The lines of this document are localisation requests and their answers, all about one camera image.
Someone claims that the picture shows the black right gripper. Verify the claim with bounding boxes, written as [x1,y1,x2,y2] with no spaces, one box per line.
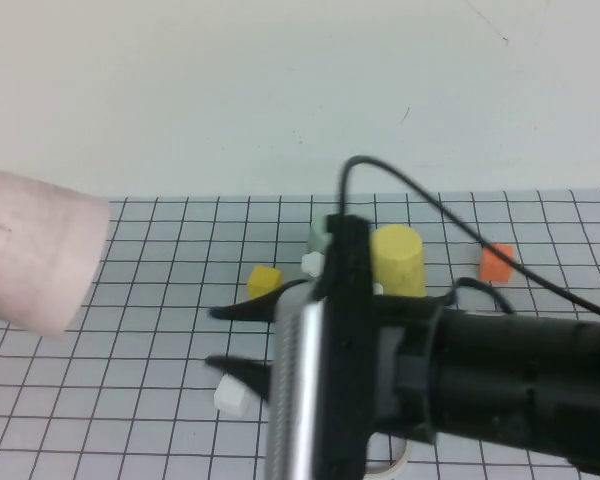
[203,281,447,445]

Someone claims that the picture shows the pink plastic cup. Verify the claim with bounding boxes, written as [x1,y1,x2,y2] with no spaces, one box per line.
[0,166,113,338]

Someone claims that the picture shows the green plastic cup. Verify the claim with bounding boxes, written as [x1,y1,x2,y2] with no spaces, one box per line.
[307,214,334,262]

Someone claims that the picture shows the yellow plastic cup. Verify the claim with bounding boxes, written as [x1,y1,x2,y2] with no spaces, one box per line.
[371,224,428,299]

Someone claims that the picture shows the white foam cube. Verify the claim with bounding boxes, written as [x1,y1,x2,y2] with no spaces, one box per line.
[213,374,254,418]

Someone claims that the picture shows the yellow foam cube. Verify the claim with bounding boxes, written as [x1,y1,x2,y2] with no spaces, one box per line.
[246,265,284,301]

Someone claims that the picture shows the grey black-grid tablecloth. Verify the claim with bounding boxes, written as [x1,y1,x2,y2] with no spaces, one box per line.
[0,188,600,480]

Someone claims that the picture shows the white adhesive tape roll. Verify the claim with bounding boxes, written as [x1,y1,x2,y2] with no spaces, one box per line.
[363,438,410,476]

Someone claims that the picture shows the orange foam cube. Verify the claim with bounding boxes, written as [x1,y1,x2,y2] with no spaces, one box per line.
[479,243,516,284]

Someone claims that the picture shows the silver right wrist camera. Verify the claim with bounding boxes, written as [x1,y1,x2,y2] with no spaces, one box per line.
[264,213,379,480]

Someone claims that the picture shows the long black camera cable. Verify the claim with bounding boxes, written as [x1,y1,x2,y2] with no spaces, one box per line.
[338,156,600,322]

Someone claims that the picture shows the short black looped cable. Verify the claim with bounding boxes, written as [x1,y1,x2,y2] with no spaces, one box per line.
[446,277,515,315]

